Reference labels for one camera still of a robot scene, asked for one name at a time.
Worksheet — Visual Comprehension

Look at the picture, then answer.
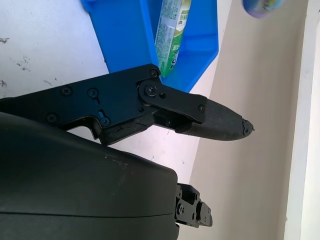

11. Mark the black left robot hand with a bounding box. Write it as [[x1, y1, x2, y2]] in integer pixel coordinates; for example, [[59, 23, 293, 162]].
[[0, 63, 256, 240]]

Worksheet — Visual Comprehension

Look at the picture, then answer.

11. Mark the green toothpaste box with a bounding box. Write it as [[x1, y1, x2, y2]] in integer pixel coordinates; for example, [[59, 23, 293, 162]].
[[154, 0, 193, 78]]

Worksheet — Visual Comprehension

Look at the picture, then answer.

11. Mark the purple bag roll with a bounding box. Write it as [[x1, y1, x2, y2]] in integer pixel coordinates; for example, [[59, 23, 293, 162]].
[[241, 0, 285, 18]]

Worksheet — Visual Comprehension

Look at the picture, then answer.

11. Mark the blue plastic tray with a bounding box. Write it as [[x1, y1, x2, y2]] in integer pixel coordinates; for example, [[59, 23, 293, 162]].
[[80, 0, 220, 93]]

